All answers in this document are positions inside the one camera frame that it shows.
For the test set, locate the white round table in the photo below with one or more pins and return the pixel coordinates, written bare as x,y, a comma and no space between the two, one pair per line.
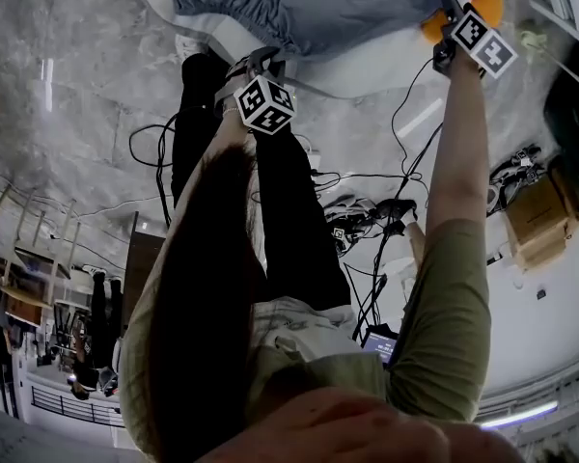
212,27

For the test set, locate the white power strip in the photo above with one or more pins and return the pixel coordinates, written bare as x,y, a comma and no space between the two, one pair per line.
313,158

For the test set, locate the spare grey gripper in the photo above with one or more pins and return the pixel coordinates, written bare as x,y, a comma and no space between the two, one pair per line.
511,176

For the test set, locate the black trousers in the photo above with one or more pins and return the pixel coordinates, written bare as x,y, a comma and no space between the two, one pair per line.
294,210

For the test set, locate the olive and white shirt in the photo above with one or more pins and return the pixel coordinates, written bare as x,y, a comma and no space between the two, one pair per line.
439,307

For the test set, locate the grey cloth garment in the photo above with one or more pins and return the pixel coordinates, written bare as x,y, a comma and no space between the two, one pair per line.
318,3

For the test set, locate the person's right forearm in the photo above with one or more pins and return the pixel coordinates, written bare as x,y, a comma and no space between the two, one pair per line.
458,162

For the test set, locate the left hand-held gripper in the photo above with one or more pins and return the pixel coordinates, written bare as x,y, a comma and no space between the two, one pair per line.
263,106

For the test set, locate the person's face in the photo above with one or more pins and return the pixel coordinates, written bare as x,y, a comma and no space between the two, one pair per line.
342,427

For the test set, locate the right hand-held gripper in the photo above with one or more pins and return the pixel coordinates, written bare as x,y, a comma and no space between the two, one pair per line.
482,41

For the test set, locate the white shoe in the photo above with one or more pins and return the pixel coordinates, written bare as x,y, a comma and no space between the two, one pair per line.
190,46

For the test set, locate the cardboard box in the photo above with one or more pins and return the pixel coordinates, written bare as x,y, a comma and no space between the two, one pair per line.
535,220

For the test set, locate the person's left forearm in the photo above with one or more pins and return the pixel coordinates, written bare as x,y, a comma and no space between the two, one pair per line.
229,133

